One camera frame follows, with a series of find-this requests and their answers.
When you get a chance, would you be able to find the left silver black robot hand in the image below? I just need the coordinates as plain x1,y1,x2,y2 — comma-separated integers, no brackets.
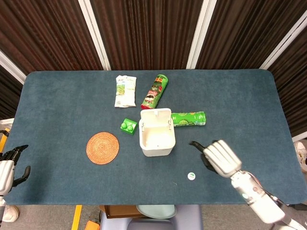
0,144,31,195

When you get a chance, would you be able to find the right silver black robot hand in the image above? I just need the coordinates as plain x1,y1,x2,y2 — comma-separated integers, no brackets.
189,139,242,178

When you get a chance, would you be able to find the white plastic open-lid container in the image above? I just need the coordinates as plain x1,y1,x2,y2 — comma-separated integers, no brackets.
139,108,177,157

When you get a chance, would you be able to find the yellow black stand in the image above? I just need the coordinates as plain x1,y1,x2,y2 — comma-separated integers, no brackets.
0,128,11,152

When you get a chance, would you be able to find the green lime chips tube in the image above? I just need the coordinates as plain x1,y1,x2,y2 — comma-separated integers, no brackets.
170,111,207,127

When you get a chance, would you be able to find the lavender plastic stool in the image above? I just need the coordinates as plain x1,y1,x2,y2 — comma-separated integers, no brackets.
99,205,204,230

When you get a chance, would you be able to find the white pink shoe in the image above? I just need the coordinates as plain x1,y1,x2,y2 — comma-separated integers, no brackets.
294,140,307,173

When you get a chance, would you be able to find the blue felt table mat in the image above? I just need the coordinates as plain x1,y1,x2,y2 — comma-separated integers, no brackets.
4,69,295,206

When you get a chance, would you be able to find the pale green round plate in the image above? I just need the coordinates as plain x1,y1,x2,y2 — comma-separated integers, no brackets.
136,205,177,219

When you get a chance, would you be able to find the yellow floor strip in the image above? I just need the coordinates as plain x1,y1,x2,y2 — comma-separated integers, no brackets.
71,205,83,230

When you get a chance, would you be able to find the green red chips tube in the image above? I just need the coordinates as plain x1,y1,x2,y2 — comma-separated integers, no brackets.
140,74,169,111

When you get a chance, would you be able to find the green toy building block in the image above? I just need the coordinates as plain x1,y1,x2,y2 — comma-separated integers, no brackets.
120,117,138,136

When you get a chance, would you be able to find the orange woven round coaster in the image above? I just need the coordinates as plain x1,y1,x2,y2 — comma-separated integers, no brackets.
86,132,120,165

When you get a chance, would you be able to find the orange object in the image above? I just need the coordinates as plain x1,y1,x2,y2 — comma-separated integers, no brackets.
84,220,100,230

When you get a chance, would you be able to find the brown cardboard box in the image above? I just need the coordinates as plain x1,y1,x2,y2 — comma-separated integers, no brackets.
99,205,147,219

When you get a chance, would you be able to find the white green snack packet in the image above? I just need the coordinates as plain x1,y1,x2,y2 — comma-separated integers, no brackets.
114,75,137,108

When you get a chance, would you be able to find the white partition post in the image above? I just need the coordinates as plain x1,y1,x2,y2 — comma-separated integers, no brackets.
78,0,111,70
260,11,307,70
186,0,218,69
0,50,27,84

